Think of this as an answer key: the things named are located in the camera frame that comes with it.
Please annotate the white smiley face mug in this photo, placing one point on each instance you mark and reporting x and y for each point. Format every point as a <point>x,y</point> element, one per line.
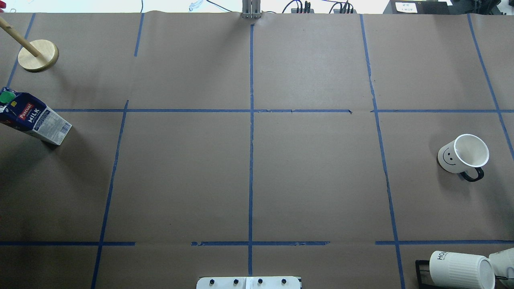
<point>465,155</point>

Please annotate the blue Pascual milk carton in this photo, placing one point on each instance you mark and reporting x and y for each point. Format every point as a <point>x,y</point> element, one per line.
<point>28,114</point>

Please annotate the black power strip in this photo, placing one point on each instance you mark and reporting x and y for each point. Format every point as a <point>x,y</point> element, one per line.
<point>320,6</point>

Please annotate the black box with label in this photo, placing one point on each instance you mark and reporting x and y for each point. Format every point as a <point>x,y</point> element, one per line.
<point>416,7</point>

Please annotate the white ribbed mug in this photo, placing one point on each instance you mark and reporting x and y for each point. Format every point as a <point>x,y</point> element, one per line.
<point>461,271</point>

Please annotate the wooden mug tree stand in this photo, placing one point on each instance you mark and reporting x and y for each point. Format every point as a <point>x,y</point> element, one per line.
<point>34,56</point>

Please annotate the white mug on rack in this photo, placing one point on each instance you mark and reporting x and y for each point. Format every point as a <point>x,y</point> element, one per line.
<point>503,264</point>

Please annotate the aluminium frame post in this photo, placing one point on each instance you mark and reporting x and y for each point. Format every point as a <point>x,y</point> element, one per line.
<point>251,9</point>

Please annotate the white pole base plate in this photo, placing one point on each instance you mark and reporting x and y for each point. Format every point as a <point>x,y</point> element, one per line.
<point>250,282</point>

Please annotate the black wire mug rack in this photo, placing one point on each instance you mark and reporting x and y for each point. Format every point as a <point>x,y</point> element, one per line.
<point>419,270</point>

